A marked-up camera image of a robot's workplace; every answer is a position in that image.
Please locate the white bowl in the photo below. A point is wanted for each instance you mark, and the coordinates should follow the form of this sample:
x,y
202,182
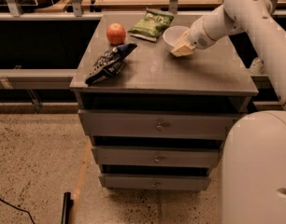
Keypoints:
x,y
172,34

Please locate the grey drawer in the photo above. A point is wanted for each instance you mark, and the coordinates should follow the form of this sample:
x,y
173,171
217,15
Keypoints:
x,y
156,125
162,157
166,182

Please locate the bottom grey drawer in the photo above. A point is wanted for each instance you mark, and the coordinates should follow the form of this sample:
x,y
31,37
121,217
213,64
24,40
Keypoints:
x,y
166,182

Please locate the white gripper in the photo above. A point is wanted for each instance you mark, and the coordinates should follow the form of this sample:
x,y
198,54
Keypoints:
x,y
197,35

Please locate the middle grey drawer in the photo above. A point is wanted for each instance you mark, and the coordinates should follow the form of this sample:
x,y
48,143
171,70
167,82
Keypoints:
x,y
162,157

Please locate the green jalapeno chip bag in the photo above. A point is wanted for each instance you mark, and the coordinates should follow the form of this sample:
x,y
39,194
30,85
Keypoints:
x,y
154,23

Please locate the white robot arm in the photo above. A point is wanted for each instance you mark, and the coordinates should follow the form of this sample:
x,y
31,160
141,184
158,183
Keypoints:
x,y
254,155

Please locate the black bar on floor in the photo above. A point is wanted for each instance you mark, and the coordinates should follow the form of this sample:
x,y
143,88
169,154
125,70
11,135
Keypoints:
x,y
67,205

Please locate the red apple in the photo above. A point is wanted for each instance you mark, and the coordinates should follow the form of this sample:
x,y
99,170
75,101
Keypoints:
x,y
116,34

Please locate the top grey drawer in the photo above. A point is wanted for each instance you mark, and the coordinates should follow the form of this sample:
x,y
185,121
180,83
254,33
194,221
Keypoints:
x,y
156,125

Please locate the dark blue chip bag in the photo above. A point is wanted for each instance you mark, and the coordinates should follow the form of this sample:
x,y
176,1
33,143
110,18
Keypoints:
x,y
110,63

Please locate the grey drawer cabinet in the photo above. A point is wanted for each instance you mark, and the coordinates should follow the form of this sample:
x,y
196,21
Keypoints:
x,y
212,81

